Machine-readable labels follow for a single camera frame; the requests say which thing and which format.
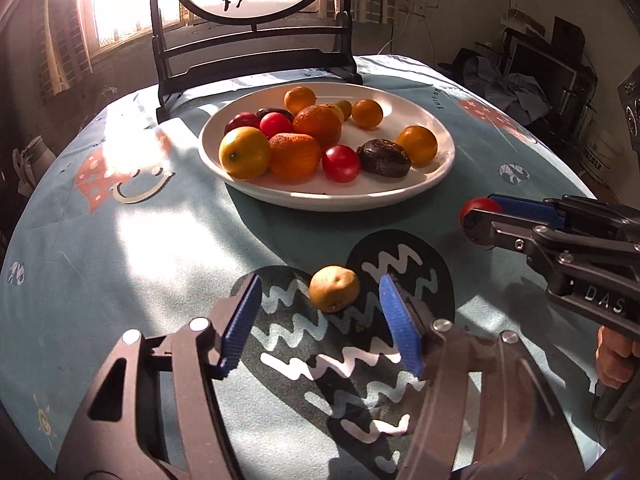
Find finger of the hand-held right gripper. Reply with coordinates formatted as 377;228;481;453
462;210;551;258
490;194;626;231

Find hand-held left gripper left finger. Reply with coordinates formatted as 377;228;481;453
55;272;263;480

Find rough-skinned mandarin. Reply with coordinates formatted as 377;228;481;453
269;132;322;183

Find dark red cherry tomato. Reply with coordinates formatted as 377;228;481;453
224;112;261;136

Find painted round screen on stand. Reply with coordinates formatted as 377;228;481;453
149;0;365;125

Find black box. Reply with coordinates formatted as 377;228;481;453
551;16;586;56

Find small orange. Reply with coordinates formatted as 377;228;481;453
351;98;384;128
396;125;439;167
283;86;317;115

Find white bucket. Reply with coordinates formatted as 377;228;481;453
580;125;631;181

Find black monitor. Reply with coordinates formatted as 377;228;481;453
505;27;598;126

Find white oval plate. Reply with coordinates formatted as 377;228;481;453
197;81;457;212

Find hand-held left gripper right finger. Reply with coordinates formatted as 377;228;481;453
378;274;586;480

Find printed blue tablecloth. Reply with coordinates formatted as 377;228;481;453
0;55;621;480

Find grey appliance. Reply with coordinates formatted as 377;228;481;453
617;74;640;153

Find large orange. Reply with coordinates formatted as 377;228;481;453
293;104;342;150

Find white jug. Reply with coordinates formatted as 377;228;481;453
12;135;58;198

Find pile of clothes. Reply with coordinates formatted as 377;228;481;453
440;47;556;126

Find person's right hand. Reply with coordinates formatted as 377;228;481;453
595;325;632;391

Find yellow orange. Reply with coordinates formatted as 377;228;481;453
218;126;273;181

